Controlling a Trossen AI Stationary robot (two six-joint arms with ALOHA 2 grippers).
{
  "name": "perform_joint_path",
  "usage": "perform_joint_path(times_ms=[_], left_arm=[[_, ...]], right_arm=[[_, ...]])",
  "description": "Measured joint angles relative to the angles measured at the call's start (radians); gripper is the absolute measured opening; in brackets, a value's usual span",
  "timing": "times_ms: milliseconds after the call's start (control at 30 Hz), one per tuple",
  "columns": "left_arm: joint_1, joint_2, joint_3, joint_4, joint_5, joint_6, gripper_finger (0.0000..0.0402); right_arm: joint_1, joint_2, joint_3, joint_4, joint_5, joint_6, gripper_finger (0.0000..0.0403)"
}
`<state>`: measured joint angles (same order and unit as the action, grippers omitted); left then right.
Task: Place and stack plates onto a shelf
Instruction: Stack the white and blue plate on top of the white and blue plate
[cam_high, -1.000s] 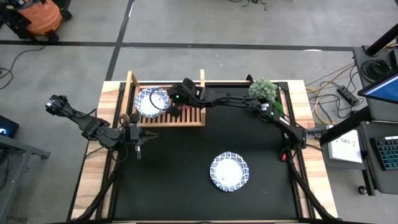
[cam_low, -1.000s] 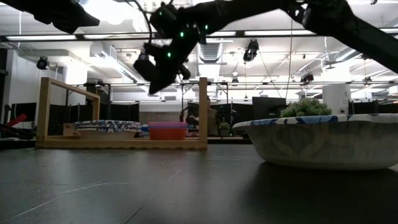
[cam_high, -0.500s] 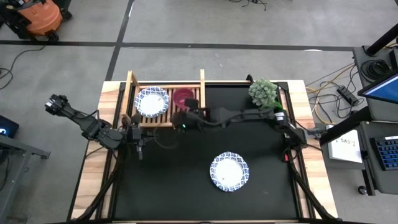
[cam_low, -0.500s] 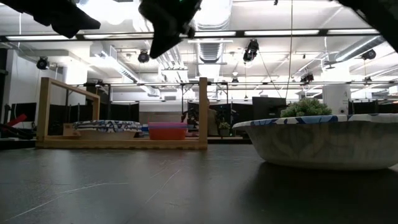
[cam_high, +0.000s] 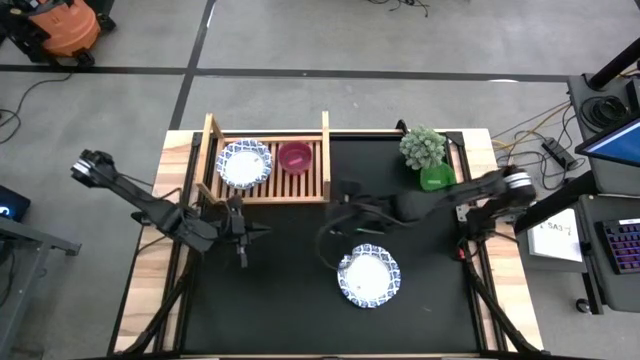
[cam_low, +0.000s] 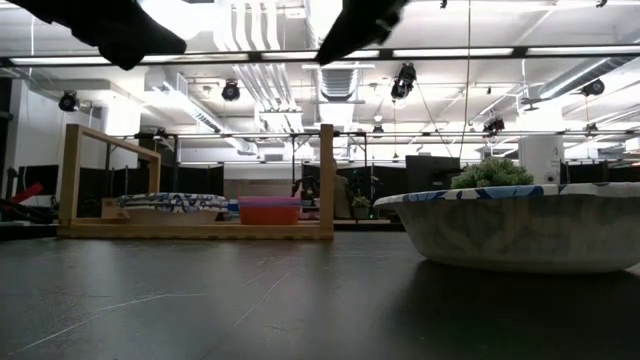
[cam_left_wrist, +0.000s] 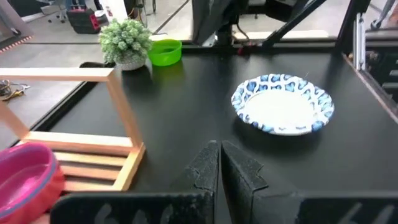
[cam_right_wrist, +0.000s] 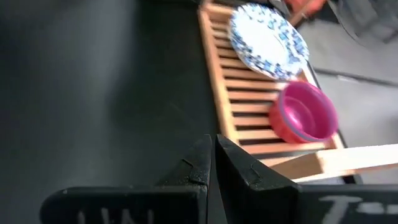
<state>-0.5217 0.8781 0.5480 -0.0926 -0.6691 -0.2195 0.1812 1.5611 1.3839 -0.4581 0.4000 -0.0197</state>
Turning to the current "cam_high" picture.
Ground backlit keyboard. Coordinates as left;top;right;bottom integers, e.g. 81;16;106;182
594;217;640;275

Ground white labelled paper sheet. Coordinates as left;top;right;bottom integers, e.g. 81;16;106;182
526;219;584;264

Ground wooden slatted shelf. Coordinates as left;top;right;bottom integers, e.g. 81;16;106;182
192;110;333;206

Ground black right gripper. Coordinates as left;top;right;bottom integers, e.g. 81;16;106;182
323;194;402;238

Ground black power strip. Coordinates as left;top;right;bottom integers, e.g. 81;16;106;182
541;137;579;170

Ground black box with blue light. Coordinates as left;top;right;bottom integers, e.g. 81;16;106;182
0;184;32;224

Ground yellow cable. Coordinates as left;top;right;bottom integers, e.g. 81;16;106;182
492;102;574;151

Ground black power cable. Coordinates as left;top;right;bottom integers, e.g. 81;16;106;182
499;104;591;192

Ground grey metal stand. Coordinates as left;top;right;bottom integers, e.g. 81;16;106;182
0;214;82;359

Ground black floor cable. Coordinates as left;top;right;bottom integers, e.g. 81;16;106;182
0;73;74;146

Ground black diagonal pole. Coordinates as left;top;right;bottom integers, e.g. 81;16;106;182
587;37;640;91

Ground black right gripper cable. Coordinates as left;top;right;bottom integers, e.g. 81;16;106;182
314;219;351;272

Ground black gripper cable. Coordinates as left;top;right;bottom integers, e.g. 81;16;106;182
314;219;351;272
119;172;226;221

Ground grey equipment cart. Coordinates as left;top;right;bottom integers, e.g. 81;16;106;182
567;73;640;315

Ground black slanted bar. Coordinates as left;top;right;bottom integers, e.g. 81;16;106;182
513;170;601;235

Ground black table mat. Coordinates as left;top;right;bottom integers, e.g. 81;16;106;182
180;133;480;354

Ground pink translucent plastic bowl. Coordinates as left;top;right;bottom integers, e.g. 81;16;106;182
277;141;314;176

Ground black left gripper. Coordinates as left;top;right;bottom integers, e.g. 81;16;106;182
215;207;273;270

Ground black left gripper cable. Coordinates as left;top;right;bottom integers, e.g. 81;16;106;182
119;172;226;221

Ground green translucent plastic bowl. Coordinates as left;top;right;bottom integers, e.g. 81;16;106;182
418;162;458;193

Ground orange shop vacuum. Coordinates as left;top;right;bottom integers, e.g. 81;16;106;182
0;0;117;69

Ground tangled black cables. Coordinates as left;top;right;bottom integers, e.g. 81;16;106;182
367;0;431;19

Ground coiled black cable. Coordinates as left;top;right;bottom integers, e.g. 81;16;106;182
579;94;630;132

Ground pale green artificial plant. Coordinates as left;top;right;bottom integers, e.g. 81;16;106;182
398;124;448;170

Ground computer monitor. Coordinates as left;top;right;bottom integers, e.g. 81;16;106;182
573;117;640;169

